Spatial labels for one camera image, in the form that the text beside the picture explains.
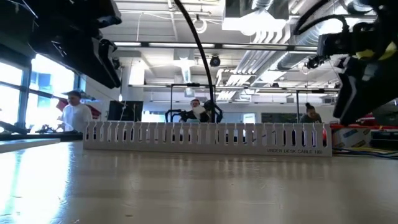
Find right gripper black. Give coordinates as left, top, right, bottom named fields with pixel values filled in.
left=332, top=54, right=398, bottom=128

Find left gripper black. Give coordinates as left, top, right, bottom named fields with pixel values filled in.
left=29, top=27, right=123, bottom=90

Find multicoloured wire bundle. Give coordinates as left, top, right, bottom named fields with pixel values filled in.
left=331, top=147, right=398, bottom=161

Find black braided labelled cable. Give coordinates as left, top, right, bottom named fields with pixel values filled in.
left=173, top=0, right=218, bottom=124

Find red storage bins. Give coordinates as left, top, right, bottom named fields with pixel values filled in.
left=323, top=113, right=398, bottom=131

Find printed cardboard box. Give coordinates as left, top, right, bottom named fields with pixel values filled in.
left=331, top=127, right=373, bottom=149

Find black equipment case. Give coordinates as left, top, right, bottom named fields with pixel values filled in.
left=369, top=129, right=398, bottom=150

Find black monitor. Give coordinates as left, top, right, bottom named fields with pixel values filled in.
left=107, top=100, right=144, bottom=122

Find large window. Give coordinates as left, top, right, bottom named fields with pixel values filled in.
left=0, top=54, right=86, bottom=131

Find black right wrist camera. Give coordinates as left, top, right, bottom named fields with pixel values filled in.
left=317, top=32, right=355, bottom=57

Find silver ventilation duct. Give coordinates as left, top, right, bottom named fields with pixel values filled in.
left=276, top=18, right=343, bottom=71

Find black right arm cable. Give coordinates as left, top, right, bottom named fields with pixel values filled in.
left=293, top=0, right=351, bottom=35

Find white slotted cable duct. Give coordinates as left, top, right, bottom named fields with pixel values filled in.
left=82, top=120, right=333, bottom=157

